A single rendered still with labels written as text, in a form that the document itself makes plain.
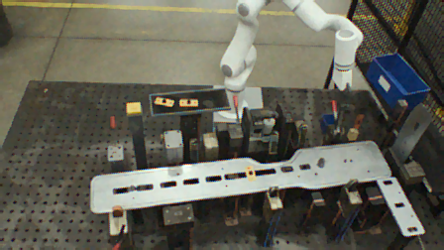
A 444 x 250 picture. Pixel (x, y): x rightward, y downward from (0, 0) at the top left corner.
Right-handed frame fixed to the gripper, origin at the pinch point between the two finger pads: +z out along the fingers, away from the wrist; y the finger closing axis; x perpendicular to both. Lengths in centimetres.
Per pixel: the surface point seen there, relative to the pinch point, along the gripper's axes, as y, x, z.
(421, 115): 22.2, 27.3, 4.1
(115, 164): 3, -107, 5
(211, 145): 4, -64, 8
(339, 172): 22.3, -9.2, 27.9
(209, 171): 11, -68, 16
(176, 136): -1, -78, 2
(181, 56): -202, -64, 94
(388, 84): -16.2, 35.0, 18.6
